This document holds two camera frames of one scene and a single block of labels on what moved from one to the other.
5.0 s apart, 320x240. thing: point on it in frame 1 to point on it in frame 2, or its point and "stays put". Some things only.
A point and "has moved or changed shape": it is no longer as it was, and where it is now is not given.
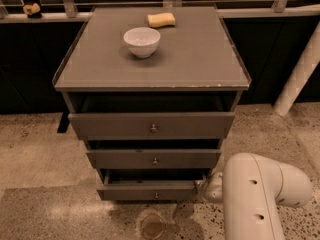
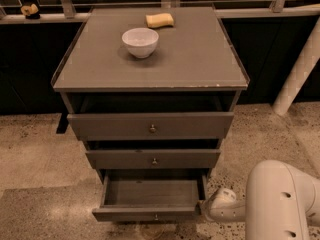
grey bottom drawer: x=150 y=184 has moved or changed shape
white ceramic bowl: x=142 y=41 stays put
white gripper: x=213 y=190 to x=221 y=198
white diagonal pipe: x=306 y=64 stays put
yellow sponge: x=157 y=20 stays put
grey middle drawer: x=155 y=159 stays put
